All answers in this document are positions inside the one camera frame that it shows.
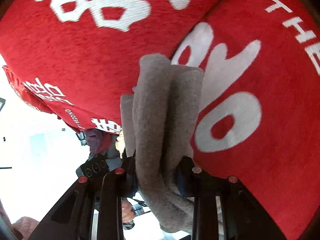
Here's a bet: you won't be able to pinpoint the grey knit sweater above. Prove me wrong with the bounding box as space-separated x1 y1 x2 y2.
119 53 204 233

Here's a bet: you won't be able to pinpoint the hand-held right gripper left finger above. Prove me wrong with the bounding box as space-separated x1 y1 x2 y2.
29 152 138 240

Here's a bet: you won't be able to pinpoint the purple cloth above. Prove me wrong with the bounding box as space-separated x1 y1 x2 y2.
85 127 118 158

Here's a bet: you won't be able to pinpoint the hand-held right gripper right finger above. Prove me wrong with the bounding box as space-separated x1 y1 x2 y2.
176 156 287 240

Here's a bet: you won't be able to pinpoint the person's left hand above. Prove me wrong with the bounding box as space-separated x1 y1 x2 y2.
122 199 137 224

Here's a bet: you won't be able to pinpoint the red blanket white characters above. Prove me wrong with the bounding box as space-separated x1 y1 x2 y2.
0 0 320 240

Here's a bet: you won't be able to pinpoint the pink cloth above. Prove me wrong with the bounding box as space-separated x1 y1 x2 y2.
11 216 40 240

